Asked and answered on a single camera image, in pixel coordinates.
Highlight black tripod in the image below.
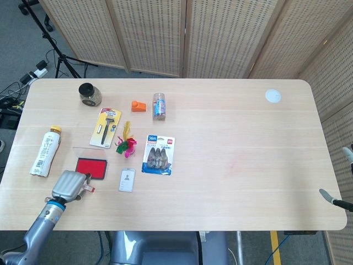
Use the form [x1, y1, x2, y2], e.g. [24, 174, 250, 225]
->
[18, 0, 98, 80]

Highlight glass jar black lid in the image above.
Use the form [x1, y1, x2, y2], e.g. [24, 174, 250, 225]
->
[78, 82, 103, 107]

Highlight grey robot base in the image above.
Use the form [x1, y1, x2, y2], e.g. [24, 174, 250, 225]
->
[110, 230, 229, 265]

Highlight orange plastic block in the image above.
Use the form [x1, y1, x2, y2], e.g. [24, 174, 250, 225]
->
[131, 100, 147, 113]

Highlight blue cable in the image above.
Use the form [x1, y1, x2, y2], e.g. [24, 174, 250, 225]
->
[272, 233, 291, 265]

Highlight red ink pad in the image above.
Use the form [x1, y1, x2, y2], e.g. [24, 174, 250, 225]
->
[72, 146, 110, 180]

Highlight white bottle yellow cap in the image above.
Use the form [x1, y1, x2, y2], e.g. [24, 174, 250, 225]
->
[29, 125, 62, 177]

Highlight razor in yellow blister pack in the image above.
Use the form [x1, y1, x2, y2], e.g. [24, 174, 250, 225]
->
[89, 107, 122, 150]

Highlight grey ID badge holder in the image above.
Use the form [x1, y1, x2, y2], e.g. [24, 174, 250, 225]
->
[118, 168, 136, 193]

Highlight white round cable grommet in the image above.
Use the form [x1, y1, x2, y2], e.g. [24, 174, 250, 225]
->
[265, 88, 282, 104]

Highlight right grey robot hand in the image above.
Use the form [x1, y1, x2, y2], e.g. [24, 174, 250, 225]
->
[319, 146, 353, 213]

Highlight colourful feather shuttlecock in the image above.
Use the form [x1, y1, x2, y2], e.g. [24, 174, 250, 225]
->
[115, 120, 138, 158]

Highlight blue correction tape pack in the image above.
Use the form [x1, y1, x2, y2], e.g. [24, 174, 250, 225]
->
[141, 134, 176, 176]

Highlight metal table leg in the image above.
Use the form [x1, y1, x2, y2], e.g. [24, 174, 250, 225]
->
[236, 230, 245, 265]

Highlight clear plastic bottle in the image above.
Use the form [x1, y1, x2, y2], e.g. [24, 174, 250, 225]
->
[153, 92, 168, 121]

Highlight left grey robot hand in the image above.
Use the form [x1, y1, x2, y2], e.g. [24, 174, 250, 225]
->
[51, 170, 93, 202]

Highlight white power strip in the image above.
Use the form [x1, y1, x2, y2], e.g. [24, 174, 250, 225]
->
[19, 60, 49, 84]

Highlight black floor cables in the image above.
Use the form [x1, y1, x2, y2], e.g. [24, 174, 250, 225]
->
[0, 79, 30, 130]

